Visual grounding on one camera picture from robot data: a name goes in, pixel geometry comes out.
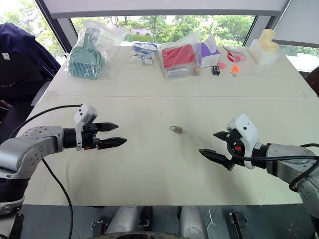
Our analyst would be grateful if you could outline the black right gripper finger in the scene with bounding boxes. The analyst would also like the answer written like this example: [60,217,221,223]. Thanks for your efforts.
[198,148,229,166]
[213,131,229,143]

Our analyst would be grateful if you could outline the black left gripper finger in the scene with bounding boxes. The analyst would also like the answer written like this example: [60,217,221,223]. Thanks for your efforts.
[96,121,120,133]
[97,136,128,151]

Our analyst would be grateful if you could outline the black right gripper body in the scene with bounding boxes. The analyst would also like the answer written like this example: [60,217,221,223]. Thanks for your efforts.
[225,129,247,171]

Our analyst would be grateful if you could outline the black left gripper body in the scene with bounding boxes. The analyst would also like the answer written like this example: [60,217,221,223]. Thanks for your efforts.
[81,122,99,151]

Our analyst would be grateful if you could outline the silver robot leg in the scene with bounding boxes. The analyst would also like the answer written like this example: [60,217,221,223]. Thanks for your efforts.
[178,206,208,239]
[105,206,143,235]

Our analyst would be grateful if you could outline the teal dustpan in plastic bag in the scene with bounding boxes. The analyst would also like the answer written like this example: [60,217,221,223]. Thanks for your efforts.
[64,20,130,81]

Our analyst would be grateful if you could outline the purple and white box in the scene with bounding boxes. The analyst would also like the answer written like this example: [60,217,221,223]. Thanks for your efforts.
[198,34,222,69]

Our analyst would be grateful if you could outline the bag of blue-white small parts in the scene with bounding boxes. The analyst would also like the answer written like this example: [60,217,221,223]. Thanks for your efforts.
[129,40,159,67]

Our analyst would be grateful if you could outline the red item in plastic bag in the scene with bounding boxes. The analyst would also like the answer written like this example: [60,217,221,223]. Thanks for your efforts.
[158,41,200,81]

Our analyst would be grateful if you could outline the white block with cream pipe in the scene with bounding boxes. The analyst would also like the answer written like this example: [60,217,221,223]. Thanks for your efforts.
[249,28,281,66]

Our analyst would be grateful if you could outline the dark rounded robot torso rim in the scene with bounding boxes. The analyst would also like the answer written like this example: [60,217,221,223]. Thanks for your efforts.
[89,231,180,239]

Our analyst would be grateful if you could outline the dark blue jacket on chair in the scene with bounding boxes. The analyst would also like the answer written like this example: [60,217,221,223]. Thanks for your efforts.
[0,22,62,118]

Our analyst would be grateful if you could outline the dark brown chair back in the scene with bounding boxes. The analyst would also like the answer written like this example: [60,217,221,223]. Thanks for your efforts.
[298,70,319,97]

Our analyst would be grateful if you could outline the grey roller blind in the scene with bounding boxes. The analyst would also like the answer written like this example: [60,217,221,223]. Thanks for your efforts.
[41,0,292,19]
[272,0,319,46]

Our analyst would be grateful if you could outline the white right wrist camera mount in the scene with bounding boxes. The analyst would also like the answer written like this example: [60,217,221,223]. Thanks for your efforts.
[226,113,260,170]

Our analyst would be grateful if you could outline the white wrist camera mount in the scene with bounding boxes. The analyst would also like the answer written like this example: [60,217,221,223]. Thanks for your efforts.
[226,113,260,170]
[74,103,99,152]

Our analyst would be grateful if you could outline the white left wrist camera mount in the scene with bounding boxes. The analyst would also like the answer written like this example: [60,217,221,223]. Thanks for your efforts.
[74,103,99,152]

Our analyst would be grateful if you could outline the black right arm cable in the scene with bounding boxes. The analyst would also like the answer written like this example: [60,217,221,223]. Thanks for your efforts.
[231,142,319,193]

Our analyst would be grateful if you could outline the black metal bracket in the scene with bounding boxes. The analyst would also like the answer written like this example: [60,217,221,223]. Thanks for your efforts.
[90,218,108,232]
[227,211,251,239]

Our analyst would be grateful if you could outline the red ring in clear bag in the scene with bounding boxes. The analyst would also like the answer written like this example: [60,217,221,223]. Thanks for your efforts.
[222,45,248,62]

